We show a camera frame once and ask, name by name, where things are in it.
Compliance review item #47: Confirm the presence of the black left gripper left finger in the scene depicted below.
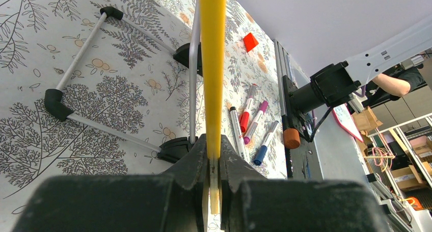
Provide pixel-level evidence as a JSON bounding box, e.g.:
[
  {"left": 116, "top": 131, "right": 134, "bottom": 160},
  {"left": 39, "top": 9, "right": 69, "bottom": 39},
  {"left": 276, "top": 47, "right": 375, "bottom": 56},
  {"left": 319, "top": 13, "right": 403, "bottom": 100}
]
[{"left": 13, "top": 135, "right": 208, "bottom": 231}]

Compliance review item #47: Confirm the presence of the magenta whiteboard marker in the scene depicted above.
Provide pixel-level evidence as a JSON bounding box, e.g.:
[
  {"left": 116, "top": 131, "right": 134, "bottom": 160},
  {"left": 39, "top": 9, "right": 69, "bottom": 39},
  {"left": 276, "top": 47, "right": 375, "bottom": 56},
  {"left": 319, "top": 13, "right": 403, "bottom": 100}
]
[{"left": 244, "top": 100, "right": 268, "bottom": 145}]

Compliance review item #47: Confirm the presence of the red whiteboard marker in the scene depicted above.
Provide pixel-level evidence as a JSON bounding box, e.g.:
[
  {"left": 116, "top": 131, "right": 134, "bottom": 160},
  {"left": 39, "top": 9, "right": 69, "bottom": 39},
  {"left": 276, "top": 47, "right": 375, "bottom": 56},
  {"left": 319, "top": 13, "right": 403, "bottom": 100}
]
[{"left": 239, "top": 84, "right": 257, "bottom": 134}]

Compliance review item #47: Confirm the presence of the blue whiteboard marker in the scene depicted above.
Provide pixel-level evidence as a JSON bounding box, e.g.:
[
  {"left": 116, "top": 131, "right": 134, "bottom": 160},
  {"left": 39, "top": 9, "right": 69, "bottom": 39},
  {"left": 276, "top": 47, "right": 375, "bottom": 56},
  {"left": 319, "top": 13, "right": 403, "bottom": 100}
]
[{"left": 253, "top": 121, "right": 279, "bottom": 166}]

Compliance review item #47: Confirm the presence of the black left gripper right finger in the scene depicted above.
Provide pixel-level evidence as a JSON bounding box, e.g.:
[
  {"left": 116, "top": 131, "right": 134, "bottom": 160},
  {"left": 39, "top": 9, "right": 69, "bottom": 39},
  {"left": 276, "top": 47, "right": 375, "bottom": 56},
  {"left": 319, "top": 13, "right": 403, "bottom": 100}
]
[{"left": 219, "top": 136, "right": 390, "bottom": 231}]

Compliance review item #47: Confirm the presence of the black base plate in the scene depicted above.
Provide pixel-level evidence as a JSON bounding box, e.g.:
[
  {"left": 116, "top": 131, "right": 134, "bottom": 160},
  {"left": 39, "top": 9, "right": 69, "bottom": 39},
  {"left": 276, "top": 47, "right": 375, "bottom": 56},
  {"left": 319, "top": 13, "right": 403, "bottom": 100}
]
[{"left": 273, "top": 38, "right": 325, "bottom": 181}]

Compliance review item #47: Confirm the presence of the yellow framed whiteboard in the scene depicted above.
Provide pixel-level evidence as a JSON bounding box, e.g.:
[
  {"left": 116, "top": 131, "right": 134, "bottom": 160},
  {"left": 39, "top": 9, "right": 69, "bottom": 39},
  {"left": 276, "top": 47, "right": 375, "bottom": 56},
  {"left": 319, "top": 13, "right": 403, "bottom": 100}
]
[{"left": 44, "top": 0, "right": 227, "bottom": 215}]

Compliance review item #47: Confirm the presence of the orange cylinder block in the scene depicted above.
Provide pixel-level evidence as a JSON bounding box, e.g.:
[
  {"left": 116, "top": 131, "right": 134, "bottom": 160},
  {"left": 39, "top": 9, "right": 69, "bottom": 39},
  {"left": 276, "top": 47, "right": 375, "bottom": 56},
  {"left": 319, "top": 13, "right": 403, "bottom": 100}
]
[{"left": 283, "top": 128, "right": 301, "bottom": 149}]

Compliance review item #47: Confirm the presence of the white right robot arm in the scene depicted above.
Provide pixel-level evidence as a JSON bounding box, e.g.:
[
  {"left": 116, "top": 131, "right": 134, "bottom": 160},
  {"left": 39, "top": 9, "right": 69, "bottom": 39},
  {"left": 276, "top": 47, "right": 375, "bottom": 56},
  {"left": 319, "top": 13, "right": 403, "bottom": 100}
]
[{"left": 284, "top": 16, "right": 431, "bottom": 120}]

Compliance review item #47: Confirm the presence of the person forearm in background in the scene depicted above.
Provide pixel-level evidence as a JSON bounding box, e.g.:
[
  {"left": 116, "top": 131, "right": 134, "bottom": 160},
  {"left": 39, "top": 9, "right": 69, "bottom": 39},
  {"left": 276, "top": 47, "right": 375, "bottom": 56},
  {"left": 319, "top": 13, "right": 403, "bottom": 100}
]
[{"left": 372, "top": 73, "right": 411, "bottom": 97}]

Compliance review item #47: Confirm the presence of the black whiteboard marker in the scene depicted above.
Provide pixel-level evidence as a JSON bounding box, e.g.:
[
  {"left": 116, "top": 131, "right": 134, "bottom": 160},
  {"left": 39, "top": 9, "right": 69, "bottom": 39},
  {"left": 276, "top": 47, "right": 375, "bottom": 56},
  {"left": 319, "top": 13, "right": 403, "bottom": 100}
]
[{"left": 229, "top": 107, "right": 248, "bottom": 160}]

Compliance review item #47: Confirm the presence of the floral tablecloth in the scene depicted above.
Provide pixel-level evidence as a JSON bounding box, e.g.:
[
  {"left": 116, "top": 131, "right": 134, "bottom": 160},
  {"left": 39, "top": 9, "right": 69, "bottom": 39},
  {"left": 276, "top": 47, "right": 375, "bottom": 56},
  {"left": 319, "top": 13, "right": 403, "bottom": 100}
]
[{"left": 0, "top": 0, "right": 294, "bottom": 232}]

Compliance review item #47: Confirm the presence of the red triangular block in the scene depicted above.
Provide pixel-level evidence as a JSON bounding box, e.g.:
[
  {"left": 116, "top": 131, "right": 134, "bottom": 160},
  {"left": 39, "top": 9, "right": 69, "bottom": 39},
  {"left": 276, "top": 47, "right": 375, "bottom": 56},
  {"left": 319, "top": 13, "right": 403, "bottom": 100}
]
[{"left": 243, "top": 33, "right": 259, "bottom": 53}]

